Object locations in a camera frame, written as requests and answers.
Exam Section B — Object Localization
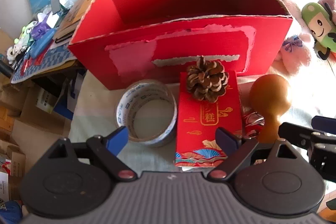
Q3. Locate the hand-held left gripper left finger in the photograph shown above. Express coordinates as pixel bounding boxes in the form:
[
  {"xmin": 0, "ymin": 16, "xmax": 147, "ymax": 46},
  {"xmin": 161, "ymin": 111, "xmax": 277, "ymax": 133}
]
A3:
[{"xmin": 39, "ymin": 126, "xmax": 137, "ymax": 182}]

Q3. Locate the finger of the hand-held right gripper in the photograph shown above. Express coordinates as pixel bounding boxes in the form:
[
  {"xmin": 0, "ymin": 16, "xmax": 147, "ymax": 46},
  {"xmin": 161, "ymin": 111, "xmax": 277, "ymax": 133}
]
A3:
[
  {"xmin": 278, "ymin": 122, "xmax": 336, "ymax": 182},
  {"xmin": 49, "ymin": 116, "xmax": 336, "ymax": 133}
]

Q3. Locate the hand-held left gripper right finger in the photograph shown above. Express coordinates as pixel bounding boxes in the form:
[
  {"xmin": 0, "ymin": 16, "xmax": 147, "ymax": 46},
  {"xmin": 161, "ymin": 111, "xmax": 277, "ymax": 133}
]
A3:
[{"xmin": 207, "ymin": 127, "xmax": 307, "ymax": 183}]

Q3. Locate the printed packing tape roll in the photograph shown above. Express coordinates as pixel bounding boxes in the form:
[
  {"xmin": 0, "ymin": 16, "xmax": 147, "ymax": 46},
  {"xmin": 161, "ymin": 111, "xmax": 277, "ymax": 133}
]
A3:
[{"xmin": 115, "ymin": 79, "xmax": 178, "ymax": 148}]

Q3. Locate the small red gift box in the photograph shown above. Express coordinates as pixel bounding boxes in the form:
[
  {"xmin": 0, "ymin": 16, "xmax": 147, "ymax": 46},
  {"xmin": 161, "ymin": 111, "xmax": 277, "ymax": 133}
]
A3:
[{"xmin": 175, "ymin": 70, "xmax": 243, "ymax": 168}]

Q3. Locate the brown wooden gourd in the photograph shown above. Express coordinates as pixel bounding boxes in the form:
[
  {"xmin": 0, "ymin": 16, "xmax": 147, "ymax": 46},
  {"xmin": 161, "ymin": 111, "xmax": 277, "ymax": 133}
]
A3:
[{"xmin": 249, "ymin": 74, "xmax": 292, "ymax": 143}]

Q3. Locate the brown pine cone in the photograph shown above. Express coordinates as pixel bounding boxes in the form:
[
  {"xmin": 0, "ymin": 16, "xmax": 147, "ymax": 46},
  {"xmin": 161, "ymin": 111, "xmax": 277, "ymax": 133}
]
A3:
[{"xmin": 186, "ymin": 55, "xmax": 229, "ymax": 103}]

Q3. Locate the red cardboard box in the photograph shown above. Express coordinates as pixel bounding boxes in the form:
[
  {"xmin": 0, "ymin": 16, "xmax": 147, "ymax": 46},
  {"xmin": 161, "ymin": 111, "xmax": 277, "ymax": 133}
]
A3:
[{"xmin": 68, "ymin": 0, "xmax": 294, "ymax": 90}]

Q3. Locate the red patterned packet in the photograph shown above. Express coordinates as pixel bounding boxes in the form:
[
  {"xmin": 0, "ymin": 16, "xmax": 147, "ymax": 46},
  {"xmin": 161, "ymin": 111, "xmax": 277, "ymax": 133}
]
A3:
[{"xmin": 242, "ymin": 112, "xmax": 264, "ymax": 138}]

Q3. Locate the pale green bedsheet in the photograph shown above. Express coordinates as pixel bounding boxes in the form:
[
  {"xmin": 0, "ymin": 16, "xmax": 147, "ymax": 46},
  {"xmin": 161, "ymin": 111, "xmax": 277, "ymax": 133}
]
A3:
[{"xmin": 69, "ymin": 0, "xmax": 336, "ymax": 214}]

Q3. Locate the pink plush rabbit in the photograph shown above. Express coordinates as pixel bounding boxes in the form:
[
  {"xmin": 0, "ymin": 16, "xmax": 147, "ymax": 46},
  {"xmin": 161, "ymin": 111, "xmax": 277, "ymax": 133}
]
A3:
[{"xmin": 273, "ymin": 0, "xmax": 319, "ymax": 76}]

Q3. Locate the brown cardboard carton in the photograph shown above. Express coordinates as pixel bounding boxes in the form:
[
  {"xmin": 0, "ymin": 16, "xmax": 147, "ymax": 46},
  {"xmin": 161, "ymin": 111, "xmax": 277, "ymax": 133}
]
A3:
[{"xmin": 20, "ymin": 84, "xmax": 69, "ymax": 132}]

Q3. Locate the green plush toy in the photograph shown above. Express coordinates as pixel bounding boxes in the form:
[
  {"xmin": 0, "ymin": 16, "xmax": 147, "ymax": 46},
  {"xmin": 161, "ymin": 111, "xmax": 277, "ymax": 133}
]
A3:
[{"xmin": 301, "ymin": 2, "xmax": 336, "ymax": 60}]

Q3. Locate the blue patterned cloth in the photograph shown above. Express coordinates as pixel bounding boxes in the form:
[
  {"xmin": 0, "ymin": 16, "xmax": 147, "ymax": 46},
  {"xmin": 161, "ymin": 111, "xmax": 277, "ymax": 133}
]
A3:
[{"xmin": 10, "ymin": 43, "xmax": 76, "ymax": 84}]

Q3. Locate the red paper cutout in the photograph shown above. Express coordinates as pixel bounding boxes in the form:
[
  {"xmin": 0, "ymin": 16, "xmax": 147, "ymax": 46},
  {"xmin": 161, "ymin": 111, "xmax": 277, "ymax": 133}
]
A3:
[{"xmin": 21, "ymin": 55, "xmax": 44, "ymax": 72}]

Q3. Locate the blue pencil case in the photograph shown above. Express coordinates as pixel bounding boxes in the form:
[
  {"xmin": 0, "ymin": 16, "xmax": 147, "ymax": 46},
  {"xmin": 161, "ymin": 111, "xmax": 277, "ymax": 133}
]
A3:
[{"xmin": 30, "ymin": 28, "xmax": 57, "ymax": 59}]

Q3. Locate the tan book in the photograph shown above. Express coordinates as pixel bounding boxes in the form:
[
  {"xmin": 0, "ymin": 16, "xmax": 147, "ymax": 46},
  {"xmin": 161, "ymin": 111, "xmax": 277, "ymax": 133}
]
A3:
[{"xmin": 54, "ymin": 0, "xmax": 104, "ymax": 44}]

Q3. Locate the black cylinder bottle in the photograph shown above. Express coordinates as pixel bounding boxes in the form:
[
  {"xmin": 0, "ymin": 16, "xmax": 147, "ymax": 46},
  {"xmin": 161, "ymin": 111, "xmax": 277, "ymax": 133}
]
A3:
[{"xmin": 0, "ymin": 59, "xmax": 13, "ymax": 77}]

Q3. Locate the small white plush toy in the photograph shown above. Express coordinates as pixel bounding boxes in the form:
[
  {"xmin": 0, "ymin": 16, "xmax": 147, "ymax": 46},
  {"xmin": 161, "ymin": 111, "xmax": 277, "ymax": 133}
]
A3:
[{"xmin": 7, "ymin": 44, "xmax": 25, "ymax": 64}]

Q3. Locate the green frog toy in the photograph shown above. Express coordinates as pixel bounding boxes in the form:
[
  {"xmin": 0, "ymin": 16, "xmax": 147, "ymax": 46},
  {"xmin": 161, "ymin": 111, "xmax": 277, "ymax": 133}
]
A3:
[{"xmin": 18, "ymin": 21, "xmax": 38, "ymax": 41}]

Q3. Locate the black smartphone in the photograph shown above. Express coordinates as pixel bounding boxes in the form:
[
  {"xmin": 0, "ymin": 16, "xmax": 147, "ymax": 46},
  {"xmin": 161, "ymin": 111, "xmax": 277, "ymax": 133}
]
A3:
[{"xmin": 50, "ymin": 0, "xmax": 61, "ymax": 14}]

